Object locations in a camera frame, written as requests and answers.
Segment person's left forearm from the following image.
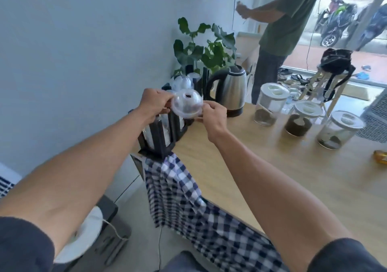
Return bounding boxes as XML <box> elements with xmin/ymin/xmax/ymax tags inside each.
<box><xmin>0</xmin><ymin>107</ymin><xmax>153</xmax><ymax>255</ymax></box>

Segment white round fan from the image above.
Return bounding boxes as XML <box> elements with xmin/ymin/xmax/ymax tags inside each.
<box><xmin>54</xmin><ymin>206</ymin><xmax>104</xmax><ymax>264</ymax></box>

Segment person's right hand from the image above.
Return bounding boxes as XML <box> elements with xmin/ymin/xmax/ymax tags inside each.
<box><xmin>195</xmin><ymin>100</ymin><xmax>228</xmax><ymax>143</ymax></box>

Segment black bag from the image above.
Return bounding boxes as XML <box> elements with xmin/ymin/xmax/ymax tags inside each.
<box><xmin>319</xmin><ymin>48</ymin><xmax>357</xmax><ymax>103</ymax></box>

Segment blue white checked cloth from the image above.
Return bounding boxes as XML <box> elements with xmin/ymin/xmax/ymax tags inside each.
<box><xmin>141</xmin><ymin>152</ymin><xmax>289</xmax><ymax>272</ymax></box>

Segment patterned grey rug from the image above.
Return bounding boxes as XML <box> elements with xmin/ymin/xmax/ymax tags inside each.
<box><xmin>356</xmin><ymin>88</ymin><xmax>387</xmax><ymax>144</ymax></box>

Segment stainless steel electric kettle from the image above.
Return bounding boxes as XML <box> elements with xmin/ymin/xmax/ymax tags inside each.
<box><xmin>206</xmin><ymin>65</ymin><xmax>252</xmax><ymax>118</ymax></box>

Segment black box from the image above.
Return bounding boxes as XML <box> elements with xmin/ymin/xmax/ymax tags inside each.
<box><xmin>56</xmin><ymin>194</ymin><xmax>132</xmax><ymax>272</ymax></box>

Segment black cup dispenser rack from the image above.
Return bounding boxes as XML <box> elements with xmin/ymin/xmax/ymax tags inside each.
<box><xmin>128</xmin><ymin>65</ymin><xmax>210</xmax><ymax>161</ymax></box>

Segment person's dark left sleeve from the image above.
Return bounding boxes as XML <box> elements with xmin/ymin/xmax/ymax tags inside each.
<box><xmin>0</xmin><ymin>216</ymin><xmax>56</xmax><ymax>272</ymax></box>

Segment white cable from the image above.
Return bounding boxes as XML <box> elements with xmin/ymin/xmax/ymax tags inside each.
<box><xmin>102</xmin><ymin>219</ymin><xmax>129</xmax><ymax>241</ymax></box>

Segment clear plastic dome lid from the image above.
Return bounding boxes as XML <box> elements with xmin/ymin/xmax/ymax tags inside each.
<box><xmin>171</xmin><ymin>89</ymin><xmax>204</xmax><ymax>119</ymax></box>

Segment green leafy potted plant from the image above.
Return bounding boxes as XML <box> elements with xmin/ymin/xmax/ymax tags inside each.
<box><xmin>173</xmin><ymin>17</ymin><xmax>237</xmax><ymax>77</ymax></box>

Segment person's dark right sleeve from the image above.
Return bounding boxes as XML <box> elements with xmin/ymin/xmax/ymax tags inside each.
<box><xmin>307</xmin><ymin>238</ymin><xmax>387</xmax><ymax>272</ymax></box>

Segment person's left hand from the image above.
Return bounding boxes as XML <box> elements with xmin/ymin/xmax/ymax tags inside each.
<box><xmin>138</xmin><ymin>88</ymin><xmax>175</xmax><ymax>122</ymax></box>

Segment person's dark sleeve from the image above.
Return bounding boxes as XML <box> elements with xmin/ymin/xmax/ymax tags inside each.
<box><xmin>307</xmin><ymin>238</ymin><xmax>387</xmax><ymax>272</ymax></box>
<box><xmin>0</xmin><ymin>216</ymin><xmax>56</xmax><ymax>272</ymax></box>

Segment stack of clear dome lids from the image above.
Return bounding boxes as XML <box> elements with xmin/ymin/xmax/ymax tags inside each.
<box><xmin>170</xmin><ymin>75</ymin><xmax>195</xmax><ymax>94</ymax></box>

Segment black hanging cable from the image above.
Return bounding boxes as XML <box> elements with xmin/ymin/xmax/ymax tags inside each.
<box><xmin>231</xmin><ymin>0</ymin><xmax>238</xmax><ymax>34</ymax></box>

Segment stack of clear plastic cups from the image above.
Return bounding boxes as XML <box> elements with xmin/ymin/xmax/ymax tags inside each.
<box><xmin>143</xmin><ymin>113</ymin><xmax>185</xmax><ymax>149</ymax></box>

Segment green black motorcycle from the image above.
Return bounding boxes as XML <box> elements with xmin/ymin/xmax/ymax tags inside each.
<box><xmin>314</xmin><ymin>0</ymin><xmax>358</xmax><ymax>48</ymax></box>

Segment clear jar with white lid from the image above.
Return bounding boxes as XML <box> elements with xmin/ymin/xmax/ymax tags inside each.
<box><xmin>254</xmin><ymin>82</ymin><xmax>290</xmax><ymax>127</ymax></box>
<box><xmin>317</xmin><ymin>110</ymin><xmax>366</xmax><ymax>150</ymax></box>
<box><xmin>284</xmin><ymin>100</ymin><xmax>324</xmax><ymax>137</ymax></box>

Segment blue slippers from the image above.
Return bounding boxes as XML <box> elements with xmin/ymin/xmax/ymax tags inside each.
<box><xmin>356</xmin><ymin>65</ymin><xmax>372</xmax><ymax>81</ymax></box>

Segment person's right forearm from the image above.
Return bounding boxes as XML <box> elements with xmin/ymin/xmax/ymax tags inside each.
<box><xmin>209</xmin><ymin>128</ymin><xmax>360</xmax><ymax>272</ymax></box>

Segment wooden stool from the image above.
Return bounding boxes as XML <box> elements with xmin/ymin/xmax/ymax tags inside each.
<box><xmin>299</xmin><ymin>65</ymin><xmax>358</xmax><ymax>125</ymax></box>

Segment pile of shoes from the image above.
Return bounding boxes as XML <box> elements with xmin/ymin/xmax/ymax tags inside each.
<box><xmin>277</xmin><ymin>67</ymin><xmax>312</xmax><ymax>86</ymax></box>

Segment blue motorcycle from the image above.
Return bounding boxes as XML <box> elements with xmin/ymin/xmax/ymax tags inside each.
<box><xmin>356</xmin><ymin>2</ymin><xmax>387</xmax><ymax>52</ymax></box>

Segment white striped appliance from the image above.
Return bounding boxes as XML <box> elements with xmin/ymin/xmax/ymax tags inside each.
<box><xmin>0</xmin><ymin>162</ymin><xmax>22</xmax><ymax>199</ymax></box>

